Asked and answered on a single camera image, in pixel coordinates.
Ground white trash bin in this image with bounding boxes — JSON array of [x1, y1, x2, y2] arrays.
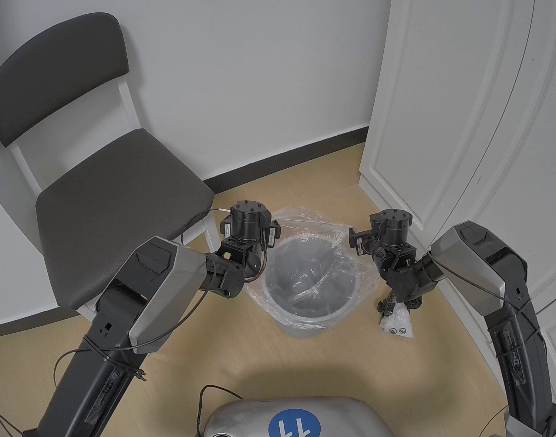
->
[[260, 236, 361, 341]]

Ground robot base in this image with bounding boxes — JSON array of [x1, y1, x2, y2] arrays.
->
[[205, 396, 388, 437]]

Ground grey padded white chair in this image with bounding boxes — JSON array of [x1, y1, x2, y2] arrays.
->
[[0, 12, 219, 322]]

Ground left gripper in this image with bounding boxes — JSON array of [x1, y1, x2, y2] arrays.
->
[[220, 217, 283, 248]]

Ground clear plastic bag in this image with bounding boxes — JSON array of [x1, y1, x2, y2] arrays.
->
[[245, 205, 381, 336]]

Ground white printed wrapper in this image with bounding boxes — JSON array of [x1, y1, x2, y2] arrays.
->
[[380, 302, 415, 340]]

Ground black plastic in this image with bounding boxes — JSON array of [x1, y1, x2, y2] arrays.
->
[[376, 289, 403, 316]]

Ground white wardrobe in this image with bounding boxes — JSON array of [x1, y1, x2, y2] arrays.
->
[[359, 0, 556, 437]]

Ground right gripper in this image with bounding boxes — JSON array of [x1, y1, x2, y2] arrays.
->
[[348, 227, 375, 257]]

